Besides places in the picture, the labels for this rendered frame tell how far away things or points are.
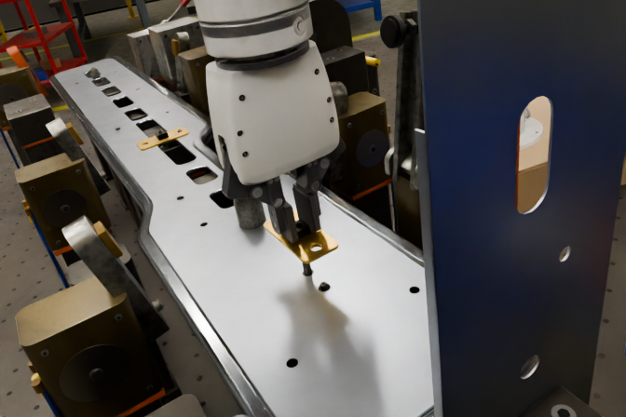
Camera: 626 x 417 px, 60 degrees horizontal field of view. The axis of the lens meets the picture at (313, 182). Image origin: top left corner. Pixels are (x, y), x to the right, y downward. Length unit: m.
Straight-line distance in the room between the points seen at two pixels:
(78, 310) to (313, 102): 0.27
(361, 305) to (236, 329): 0.11
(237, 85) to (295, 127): 0.06
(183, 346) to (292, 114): 0.60
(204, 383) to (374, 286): 0.44
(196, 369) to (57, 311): 0.42
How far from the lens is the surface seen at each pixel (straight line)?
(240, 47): 0.40
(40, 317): 0.53
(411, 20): 0.52
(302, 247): 0.49
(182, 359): 0.94
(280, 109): 0.43
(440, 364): 0.24
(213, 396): 0.87
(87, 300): 0.53
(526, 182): 1.10
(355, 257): 0.55
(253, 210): 0.61
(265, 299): 0.52
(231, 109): 0.41
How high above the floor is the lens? 1.34
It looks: 29 degrees down
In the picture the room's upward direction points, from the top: 10 degrees counter-clockwise
